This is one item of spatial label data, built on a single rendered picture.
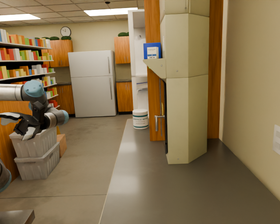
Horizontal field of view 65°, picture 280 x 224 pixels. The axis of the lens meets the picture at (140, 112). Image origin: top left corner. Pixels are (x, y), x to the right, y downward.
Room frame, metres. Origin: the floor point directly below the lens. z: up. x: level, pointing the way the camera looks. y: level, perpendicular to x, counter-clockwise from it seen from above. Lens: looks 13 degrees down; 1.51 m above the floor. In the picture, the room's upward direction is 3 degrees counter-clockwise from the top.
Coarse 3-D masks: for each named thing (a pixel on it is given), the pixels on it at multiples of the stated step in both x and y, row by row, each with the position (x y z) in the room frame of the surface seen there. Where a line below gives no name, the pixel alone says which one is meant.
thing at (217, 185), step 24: (120, 144) 1.45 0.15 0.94; (144, 144) 1.43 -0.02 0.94; (216, 144) 1.36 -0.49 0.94; (120, 168) 1.10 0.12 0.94; (144, 168) 1.08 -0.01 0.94; (168, 168) 1.07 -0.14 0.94; (192, 168) 1.05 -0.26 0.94; (216, 168) 1.04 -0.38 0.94; (240, 168) 1.03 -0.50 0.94; (120, 192) 0.87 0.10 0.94; (144, 192) 0.86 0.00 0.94; (168, 192) 0.85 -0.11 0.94; (192, 192) 0.84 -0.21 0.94; (216, 192) 0.84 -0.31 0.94; (240, 192) 0.83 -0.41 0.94; (264, 192) 0.82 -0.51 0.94; (120, 216) 0.72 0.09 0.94; (144, 216) 0.71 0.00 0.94; (168, 216) 0.70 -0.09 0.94; (192, 216) 0.70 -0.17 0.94; (216, 216) 0.69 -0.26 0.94; (240, 216) 0.68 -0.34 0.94; (264, 216) 0.68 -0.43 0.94
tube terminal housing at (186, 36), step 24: (168, 24) 1.12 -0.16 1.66; (192, 24) 1.14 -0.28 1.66; (168, 48) 1.12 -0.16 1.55; (192, 48) 1.14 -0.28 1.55; (168, 72) 1.12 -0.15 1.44; (192, 72) 1.14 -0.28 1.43; (168, 96) 1.12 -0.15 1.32; (192, 96) 1.14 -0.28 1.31; (168, 120) 1.12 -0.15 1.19; (192, 120) 1.14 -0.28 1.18; (168, 144) 1.12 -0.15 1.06; (192, 144) 1.14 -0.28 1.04
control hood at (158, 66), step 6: (144, 60) 1.12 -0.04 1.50; (150, 60) 1.12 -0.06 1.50; (156, 60) 1.12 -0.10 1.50; (162, 60) 1.12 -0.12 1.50; (150, 66) 1.12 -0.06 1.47; (156, 66) 1.12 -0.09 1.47; (162, 66) 1.12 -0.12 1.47; (156, 72) 1.12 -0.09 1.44; (162, 72) 1.12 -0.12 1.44; (162, 78) 1.12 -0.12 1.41
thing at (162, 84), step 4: (160, 80) 1.35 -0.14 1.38; (160, 84) 1.36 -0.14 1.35; (164, 84) 1.13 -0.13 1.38; (160, 88) 1.37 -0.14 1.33; (164, 88) 1.12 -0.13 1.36; (160, 92) 1.39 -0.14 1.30; (164, 92) 1.12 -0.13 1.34; (160, 96) 1.40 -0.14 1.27; (164, 96) 1.12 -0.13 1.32; (160, 100) 1.41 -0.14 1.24; (164, 100) 1.12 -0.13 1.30; (164, 104) 1.12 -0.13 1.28; (164, 108) 1.12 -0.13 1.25; (164, 112) 1.12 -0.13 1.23; (164, 116) 1.13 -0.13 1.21; (164, 120) 1.13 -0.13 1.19; (164, 124) 1.13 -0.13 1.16; (164, 128) 1.14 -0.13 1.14; (164, 132) 1.15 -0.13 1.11; (164, 136) 1.16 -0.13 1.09; (164, 140) 1.16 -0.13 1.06; (164, 144) 1.17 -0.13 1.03; (164, 148) 1.18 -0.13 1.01
